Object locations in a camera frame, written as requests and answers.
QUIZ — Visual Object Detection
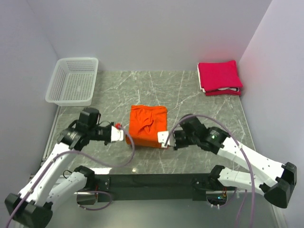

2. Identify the orange t-shirt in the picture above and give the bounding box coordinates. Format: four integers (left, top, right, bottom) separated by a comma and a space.
129, 105, 167, 148

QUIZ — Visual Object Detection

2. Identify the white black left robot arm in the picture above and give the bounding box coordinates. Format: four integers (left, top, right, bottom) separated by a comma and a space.
5, 108, 124, 228

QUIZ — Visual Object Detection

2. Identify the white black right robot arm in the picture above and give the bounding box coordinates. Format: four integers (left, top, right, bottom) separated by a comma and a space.
165, 114, 297, 209

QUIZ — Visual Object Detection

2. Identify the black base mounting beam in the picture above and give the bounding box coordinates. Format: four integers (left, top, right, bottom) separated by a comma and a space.
80, 173, 235, 201

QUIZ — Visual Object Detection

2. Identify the white plastic basket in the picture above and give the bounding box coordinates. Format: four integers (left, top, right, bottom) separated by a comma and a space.
45, 57, 99, 106

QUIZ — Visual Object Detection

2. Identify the folded pink t-shirt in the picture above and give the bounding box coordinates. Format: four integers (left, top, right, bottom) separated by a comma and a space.
198, 60, 244, 92

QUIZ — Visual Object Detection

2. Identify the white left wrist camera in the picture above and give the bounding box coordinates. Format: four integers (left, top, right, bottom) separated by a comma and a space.
111, 123, 125, 142

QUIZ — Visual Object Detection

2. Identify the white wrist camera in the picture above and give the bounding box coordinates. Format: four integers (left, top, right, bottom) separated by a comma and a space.
111, 123, 125, 142
157, 131, 175, 148

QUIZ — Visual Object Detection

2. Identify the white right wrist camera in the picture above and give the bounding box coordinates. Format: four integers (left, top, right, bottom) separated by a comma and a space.
157, 131, 175, 148

